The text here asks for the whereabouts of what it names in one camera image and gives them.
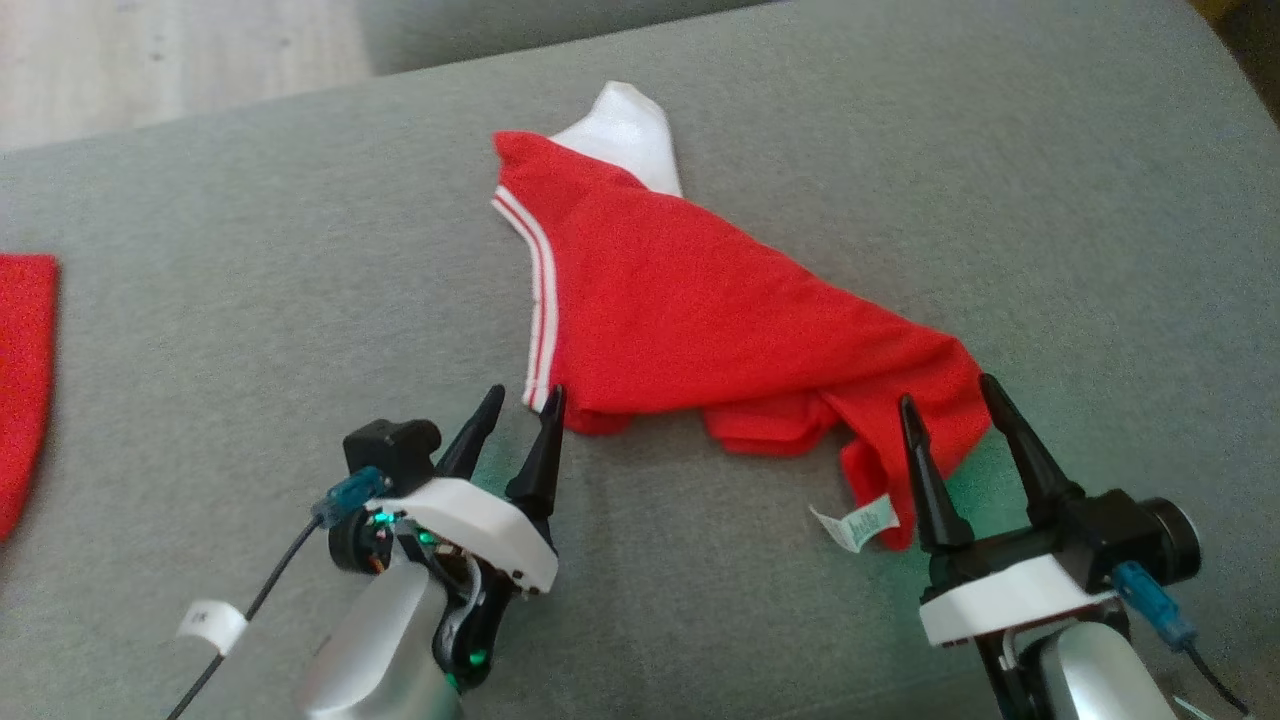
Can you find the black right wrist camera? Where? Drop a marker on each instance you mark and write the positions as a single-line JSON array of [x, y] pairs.
[[1150, 530]]

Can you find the red garment with white stripes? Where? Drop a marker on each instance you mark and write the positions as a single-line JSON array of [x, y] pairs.
[[680, 300]]

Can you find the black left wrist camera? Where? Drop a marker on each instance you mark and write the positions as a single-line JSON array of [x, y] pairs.
[[390, 450]]

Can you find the folded plain red garment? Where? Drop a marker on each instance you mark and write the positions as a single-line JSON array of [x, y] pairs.
[[25, 380]]

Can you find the large yellow sofa backrest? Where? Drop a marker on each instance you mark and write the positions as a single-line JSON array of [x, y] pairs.
[[1215, 5]]

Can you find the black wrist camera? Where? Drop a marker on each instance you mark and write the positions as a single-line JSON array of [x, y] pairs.
[[1150, 530], [390, 450]]

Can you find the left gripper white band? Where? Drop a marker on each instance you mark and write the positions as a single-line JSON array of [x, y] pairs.
[[490, 530]]

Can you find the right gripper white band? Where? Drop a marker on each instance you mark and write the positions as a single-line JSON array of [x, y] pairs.
[[1010, 595]]

